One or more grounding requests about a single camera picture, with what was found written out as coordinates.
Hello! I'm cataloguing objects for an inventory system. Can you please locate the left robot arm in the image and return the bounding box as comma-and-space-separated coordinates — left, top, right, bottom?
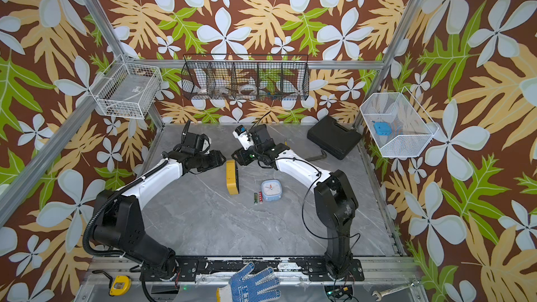
83, 133, 226, 280

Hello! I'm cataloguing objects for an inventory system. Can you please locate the black wire basket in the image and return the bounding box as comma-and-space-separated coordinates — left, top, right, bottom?
180, 53, 310, 101

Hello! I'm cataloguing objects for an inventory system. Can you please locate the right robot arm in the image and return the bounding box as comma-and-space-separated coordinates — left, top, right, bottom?
232, 124, 359, 279

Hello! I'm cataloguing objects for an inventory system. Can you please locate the silver spanner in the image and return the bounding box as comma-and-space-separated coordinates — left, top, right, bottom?
372, 280, 420, 301

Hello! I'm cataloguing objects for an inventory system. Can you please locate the white wire basket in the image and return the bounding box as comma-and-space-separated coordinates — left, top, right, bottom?
360, 88, 439, 159
90, 55, 163, 120

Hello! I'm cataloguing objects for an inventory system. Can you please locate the white wire basket left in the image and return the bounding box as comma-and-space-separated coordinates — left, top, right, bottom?
90, 55, 163, 120

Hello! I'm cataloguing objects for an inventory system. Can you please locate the white wire basket right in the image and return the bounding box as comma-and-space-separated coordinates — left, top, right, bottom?
360, 88, 439, 159

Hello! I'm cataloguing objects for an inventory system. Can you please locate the yellow tape measure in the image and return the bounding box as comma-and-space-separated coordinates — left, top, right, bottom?
109, 275, 131, 296

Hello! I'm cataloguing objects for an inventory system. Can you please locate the blue object in basket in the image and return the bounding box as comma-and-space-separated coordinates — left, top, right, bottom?
373, 122, 392, 136

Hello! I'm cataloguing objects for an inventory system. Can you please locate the blue dotted work glove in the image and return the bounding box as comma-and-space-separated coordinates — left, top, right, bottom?
216, 262, 281, 302

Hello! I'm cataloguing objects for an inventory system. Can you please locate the black mounting rail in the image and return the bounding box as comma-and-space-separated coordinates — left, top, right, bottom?
139, 255, 365, 282

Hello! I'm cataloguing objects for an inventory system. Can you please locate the grey allen wrench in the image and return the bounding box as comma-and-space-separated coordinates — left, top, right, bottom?
306, 150, 327, 162

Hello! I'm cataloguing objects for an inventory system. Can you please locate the black plastic tool case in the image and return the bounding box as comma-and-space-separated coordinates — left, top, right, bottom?
307, 116, 362, 160

